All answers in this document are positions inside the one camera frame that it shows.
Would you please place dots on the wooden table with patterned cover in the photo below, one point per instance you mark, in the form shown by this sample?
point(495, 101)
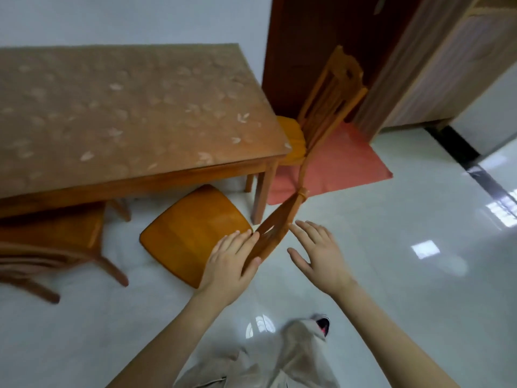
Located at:
point(121, 117)

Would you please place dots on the beige trousers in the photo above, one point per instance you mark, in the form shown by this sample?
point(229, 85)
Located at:
point(291, 359)

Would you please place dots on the person's right forearm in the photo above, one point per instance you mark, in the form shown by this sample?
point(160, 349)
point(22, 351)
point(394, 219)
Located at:
point(387, 343)

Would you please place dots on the dark red wooden door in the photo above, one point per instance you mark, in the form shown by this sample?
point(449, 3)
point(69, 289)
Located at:
point(307, 48)

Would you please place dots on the red floor mat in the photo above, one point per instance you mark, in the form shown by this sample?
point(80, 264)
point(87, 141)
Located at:
point(339, 161)

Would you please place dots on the person's left forearm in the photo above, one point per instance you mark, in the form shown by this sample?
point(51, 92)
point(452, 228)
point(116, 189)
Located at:
point(169, 347)

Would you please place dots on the person's left hand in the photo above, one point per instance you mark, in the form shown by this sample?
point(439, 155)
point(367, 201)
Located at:
point(226, 274)

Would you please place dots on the black and white shoe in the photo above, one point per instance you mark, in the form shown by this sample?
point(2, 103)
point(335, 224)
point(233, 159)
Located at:
point(323, 325)

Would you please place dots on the orange wooden chair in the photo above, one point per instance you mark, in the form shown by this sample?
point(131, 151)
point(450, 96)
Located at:
point(194, 230)
point(52, 230)
point(331, 96)

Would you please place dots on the person's right hand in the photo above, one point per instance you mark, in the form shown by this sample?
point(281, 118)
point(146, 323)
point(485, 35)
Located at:
point(327, 266)

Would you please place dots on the striped light wood cabinet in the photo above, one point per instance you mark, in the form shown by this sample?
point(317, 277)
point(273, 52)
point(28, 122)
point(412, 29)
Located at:
point(436, 64)

